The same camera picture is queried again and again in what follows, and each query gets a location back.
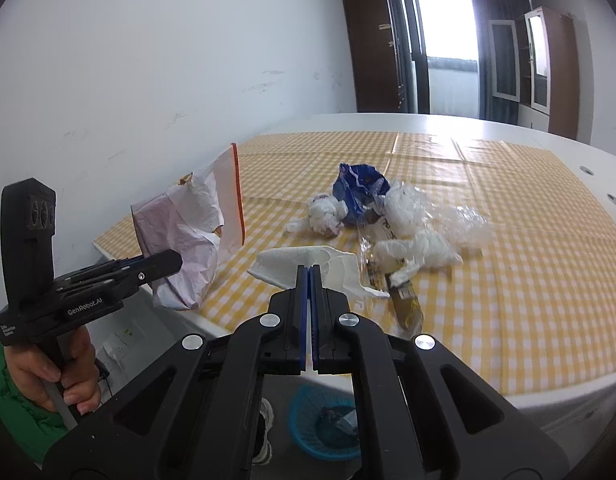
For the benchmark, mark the glass balcony door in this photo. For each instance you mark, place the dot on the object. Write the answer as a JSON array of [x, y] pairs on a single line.
[[445, 45]]

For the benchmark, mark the white cabinet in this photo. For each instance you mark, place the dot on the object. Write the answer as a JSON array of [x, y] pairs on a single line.
[[536, 60]]

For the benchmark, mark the person's left hand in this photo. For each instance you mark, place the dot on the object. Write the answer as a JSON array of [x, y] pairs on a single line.
[[33, 365]]

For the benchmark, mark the white crumpled tissue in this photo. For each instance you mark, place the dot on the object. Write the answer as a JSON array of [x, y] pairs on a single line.
[[422, 250]]

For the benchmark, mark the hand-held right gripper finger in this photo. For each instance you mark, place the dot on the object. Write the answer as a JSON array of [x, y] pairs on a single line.
[[314, 320], [303, 320]]

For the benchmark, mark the dark crumpled wrapper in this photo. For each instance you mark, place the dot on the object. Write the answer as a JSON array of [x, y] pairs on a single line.
[[333, 417]]

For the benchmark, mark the blue plastic basket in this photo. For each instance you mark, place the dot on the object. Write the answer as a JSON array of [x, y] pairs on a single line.
[[303, 425]]

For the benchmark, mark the yellow checkered tablecloth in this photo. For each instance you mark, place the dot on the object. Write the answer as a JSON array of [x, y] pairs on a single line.
[[512, 260]]

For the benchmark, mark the wall plate with yellow label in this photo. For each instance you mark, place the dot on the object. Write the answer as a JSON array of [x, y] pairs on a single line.
[[130, 334]]

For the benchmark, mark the person's white left shoe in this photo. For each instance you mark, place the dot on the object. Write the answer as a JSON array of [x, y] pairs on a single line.
[[264, 430]]

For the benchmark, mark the long clear brown wrapper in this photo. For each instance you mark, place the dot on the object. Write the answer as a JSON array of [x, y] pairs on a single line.
[[405, 305]]

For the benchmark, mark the clear bag with orange strip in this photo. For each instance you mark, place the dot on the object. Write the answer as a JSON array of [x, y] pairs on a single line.
[[228, 195]]

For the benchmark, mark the crumpled white tissue ball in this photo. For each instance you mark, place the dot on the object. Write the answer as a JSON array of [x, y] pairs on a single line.
[[324, 215]]

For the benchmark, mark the white wall socket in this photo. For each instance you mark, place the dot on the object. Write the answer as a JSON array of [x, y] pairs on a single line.
[[113, 352]]

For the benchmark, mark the white table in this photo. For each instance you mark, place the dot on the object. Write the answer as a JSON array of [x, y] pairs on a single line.
[[567, 400]]

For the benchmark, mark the dark blue curtain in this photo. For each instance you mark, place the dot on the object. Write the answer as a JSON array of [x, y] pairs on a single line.
[[502, 0]]

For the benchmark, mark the clear plastic bag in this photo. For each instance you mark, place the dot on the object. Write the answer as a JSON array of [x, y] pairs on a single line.
[[412, 207]]

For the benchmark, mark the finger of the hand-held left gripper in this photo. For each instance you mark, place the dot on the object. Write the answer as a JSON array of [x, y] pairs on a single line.
[[119, 262], [148, 269]]

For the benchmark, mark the brown wooden board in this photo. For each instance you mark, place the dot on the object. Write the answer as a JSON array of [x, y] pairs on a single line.
[[562, 75]]

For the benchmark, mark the blue snack wrapper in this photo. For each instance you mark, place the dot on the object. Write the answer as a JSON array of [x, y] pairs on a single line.
[[355, 185]]

